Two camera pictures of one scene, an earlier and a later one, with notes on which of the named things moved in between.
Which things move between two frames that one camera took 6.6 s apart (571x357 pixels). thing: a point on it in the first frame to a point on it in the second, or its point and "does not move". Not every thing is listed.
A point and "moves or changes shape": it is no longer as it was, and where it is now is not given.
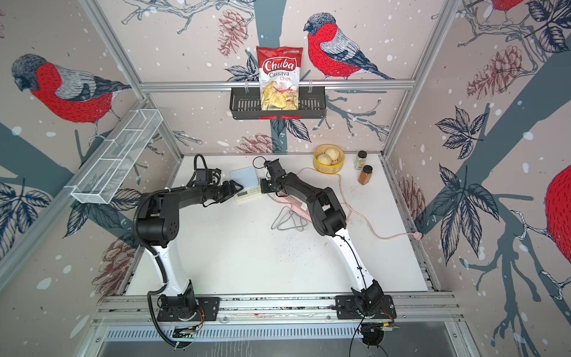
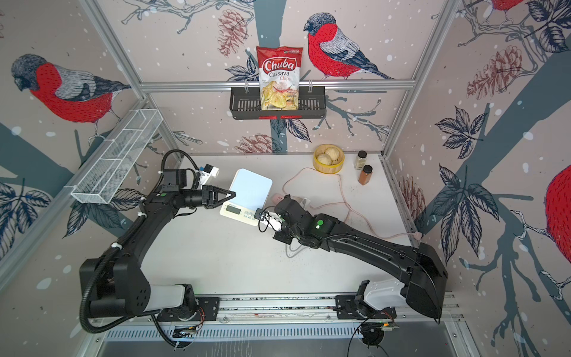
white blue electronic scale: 248,177 moves or changes shape
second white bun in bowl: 333,153 does not move
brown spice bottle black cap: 365,175 does not move
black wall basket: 245,105 does not move
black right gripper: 262,186 to 278,237
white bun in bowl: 325,158 does not move
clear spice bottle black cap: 360,160 does not move
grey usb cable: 296,225 moves or changes shape
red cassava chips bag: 279,70 does not move
